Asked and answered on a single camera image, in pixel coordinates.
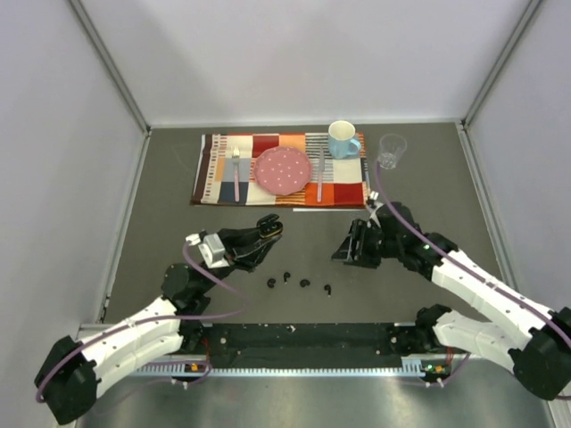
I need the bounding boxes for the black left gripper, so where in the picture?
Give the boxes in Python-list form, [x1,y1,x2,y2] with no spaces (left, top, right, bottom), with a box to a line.
[197,225,281,295]

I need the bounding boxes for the clear drinking glass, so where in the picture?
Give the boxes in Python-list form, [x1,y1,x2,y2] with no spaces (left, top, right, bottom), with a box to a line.
[377,134,408,169]

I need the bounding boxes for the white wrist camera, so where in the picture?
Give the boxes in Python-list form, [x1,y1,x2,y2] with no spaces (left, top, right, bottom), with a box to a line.
[185,231,229,269]
[366,191,383,227]

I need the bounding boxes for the colourful patchwork placemat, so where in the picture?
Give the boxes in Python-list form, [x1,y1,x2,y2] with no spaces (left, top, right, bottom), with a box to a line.
[191,132,370,209]

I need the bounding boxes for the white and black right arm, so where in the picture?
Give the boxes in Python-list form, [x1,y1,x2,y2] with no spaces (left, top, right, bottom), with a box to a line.
[332,201,570,400]

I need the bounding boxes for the fork with pink handle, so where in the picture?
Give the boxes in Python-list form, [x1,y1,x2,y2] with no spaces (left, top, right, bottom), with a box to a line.
[232,146,240,203]

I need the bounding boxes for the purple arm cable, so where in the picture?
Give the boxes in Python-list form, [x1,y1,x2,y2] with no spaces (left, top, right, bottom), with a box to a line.
[373,162,571,385]
[35,238,249,405]

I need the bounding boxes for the pink dotted plate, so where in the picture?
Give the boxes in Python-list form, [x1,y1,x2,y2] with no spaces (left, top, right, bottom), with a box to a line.
[252,146,312,196]

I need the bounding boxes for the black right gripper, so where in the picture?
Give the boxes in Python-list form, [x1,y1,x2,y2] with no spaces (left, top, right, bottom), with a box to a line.
[331,219,402,269]

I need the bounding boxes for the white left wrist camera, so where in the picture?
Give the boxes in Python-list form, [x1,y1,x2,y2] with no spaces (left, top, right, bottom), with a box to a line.
[185,231,229,269]

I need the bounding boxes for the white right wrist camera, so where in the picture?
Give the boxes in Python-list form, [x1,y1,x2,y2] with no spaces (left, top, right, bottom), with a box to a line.
[366,191,383,227]

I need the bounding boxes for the knife with pink handle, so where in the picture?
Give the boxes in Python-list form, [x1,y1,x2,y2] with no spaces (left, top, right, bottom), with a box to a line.
[317,145,325,203]

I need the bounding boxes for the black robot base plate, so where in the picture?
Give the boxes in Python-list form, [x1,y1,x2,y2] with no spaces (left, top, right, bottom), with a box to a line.
[195,323,447,370]

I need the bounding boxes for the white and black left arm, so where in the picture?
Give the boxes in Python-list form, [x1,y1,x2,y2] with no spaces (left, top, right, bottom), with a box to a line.
[34,216,283,425]

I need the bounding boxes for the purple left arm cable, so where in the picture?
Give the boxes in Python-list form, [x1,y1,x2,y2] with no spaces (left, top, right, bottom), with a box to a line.
[35,238,249,405]

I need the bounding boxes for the aluminium frame rail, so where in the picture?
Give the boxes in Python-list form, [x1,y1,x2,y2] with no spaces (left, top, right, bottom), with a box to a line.
[70,323,559,380]

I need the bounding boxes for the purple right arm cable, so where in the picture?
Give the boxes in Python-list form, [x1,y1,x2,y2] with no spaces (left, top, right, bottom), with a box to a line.
[373,162,571,385]

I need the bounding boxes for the light blue mug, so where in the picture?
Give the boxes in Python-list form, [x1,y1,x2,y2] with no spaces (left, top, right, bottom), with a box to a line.
[328,120,361,160]

